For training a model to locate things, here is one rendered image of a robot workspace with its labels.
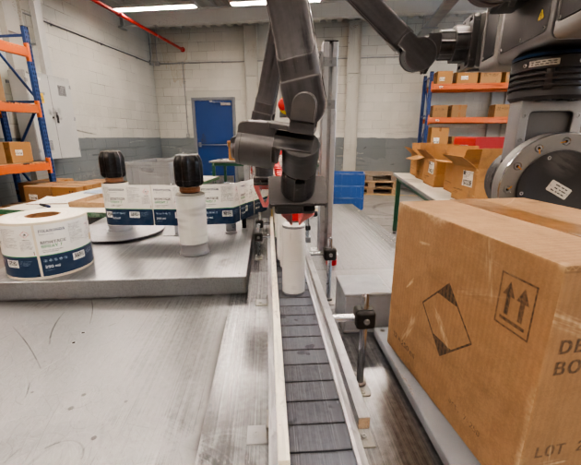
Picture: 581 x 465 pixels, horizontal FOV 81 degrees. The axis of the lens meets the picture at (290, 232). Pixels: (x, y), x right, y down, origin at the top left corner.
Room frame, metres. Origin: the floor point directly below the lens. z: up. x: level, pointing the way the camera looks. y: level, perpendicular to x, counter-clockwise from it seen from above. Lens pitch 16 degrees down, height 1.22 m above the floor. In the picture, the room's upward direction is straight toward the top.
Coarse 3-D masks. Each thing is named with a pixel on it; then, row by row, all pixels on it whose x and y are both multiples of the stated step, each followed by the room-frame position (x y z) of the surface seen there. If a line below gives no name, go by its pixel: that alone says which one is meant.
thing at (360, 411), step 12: (312, 264) 0.68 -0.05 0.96; (312, 276) 0.62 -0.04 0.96; (324, 300) 0.51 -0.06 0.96; (324, 312) 0.47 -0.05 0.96; (336, 336) 0.41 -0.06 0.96; (336, 348) 0.38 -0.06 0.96; (348, 360) 0.36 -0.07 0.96; (348, 372) 0.33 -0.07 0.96; (348, 384) 0.31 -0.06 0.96; (348, 396) 0.31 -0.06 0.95; (360, 396) 0.30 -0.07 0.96; (360, 408) 0.28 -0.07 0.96; (360, 420) 0.27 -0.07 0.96
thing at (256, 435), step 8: (264, 232) 1.38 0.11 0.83; (256, 304) 0.74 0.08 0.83; (264, 304) 0.74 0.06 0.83; (264, 424) 0.39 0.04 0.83; (248, 432) 0.37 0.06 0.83; (256, 432) 0.37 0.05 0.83; (264, 432) 0.37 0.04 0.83; (360, 432) 0.37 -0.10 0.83; (368, 432) 0.37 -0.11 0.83; (248, 440) 0.36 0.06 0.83; (256, 440) 0.36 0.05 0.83; (264, 440) 0.36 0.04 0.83; (368, 440) 0.36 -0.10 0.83
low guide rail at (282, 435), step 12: (276, 276) 0.72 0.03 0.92; (276, 288) 0.66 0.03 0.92; (276, 300) 0.60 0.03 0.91; (276, 312) 0.56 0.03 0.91; (276, 324) 0.52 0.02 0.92; (276, 336) 0.48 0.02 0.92; (276, 348) 0.45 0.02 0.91; (276, 360) 0.42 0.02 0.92; (276, 372) 0.39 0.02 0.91; (276, 384) 0.37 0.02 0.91; (276, 396) 0.35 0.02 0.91; (276, 408) 0.34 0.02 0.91; (288, 444) 0.28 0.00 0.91; (288, 456) 0.27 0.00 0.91
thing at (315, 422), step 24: (288, 312) 0.62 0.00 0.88; (312, 312) 0.62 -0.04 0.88; (288, 336) 0.53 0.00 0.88; (312, 336) 0.54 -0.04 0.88; (288, 360) 0.47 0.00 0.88; (312, 360) 0.47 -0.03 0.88; (288, 384) 0.41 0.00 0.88; (312, 384) 0.41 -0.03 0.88; (288, 408) 0.37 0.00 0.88; (312, 408) 0.37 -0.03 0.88; (336, 408) 0.37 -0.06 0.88; (288, 432) 0.33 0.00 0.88; (312, 432) 0.33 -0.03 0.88; (336, 432) 0.33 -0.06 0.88; (312, 456) 0.30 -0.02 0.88; (336, 456) 0.30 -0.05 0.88
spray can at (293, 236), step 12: (288, 228) 0.69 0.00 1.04; (300, 228) 0.69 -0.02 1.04; (288, 240) 0.69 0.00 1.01; (300, 240) 0.69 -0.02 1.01; (288, 252) 0.69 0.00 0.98; (300, 252) 0.70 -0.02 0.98; (288, 264) 0.69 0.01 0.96; (300, 264) 0.70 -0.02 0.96; (288, 276) 0.69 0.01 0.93; (300, 276) 0.70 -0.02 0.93; (288, 288) 0.69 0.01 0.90; (300, 288) 0.70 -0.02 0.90
